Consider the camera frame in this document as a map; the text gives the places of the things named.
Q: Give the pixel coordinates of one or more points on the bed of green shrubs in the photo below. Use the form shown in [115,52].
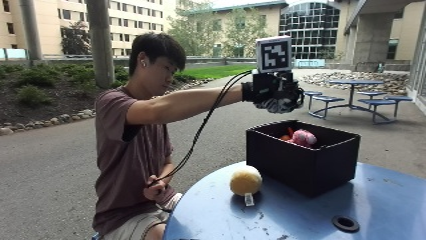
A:
[44,80]

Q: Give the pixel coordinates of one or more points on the thin grey pole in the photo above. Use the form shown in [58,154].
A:
[31,30]

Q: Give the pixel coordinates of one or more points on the maroon t-shirt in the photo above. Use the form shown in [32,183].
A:
[128,160]

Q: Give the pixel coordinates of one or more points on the beige shorts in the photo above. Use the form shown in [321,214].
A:
[138,225]

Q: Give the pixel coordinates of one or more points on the blue picnic table with seats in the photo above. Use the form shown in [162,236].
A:
[355,83]

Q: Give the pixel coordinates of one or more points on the beige building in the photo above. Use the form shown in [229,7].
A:
[134,23]

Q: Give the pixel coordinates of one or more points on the white earbud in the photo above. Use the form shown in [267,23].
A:
[143,63]

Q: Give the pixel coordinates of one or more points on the green lawn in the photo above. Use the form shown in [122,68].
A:
[217,71]

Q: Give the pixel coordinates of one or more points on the yellow round plush ball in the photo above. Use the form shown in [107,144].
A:
[245,180]

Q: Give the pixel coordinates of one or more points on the orange soft toy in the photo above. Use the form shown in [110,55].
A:
[287,136]

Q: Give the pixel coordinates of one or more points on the concrete building with columns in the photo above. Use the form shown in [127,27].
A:
[377,33]

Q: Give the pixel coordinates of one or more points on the green trees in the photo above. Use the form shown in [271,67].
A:
[213,31]

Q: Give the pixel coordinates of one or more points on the glass facade building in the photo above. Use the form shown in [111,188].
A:
[311,30]

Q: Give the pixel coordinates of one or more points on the black storage box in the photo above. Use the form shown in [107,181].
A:
[307,163]

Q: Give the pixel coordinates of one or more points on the pink soft toy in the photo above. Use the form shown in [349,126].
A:
[304,137]

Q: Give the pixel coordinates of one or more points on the thick grey pole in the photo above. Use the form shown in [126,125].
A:
[100,43]

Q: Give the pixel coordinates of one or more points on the bed of grey rocks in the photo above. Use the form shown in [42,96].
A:
[391,81]

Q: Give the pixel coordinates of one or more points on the white marker cube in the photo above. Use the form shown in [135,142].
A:
[275,55]

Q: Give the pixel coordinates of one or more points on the the person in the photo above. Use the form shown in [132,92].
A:
[134,150]

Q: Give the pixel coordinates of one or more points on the row of border stones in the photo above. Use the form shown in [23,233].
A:
[54,120]

